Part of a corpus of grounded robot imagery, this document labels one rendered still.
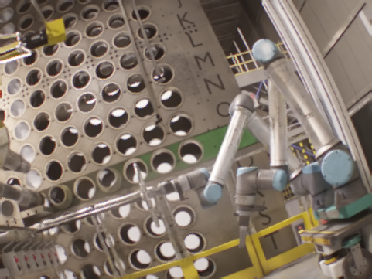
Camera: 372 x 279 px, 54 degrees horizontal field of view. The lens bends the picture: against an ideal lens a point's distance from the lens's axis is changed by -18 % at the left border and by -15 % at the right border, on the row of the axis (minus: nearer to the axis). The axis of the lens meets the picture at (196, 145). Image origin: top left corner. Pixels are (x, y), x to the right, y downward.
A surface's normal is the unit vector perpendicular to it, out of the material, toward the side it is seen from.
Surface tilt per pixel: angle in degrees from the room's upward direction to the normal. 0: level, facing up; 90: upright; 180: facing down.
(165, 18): 90
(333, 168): 95
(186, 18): 90
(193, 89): 90
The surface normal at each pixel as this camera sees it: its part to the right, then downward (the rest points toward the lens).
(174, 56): 0.04, -0.21
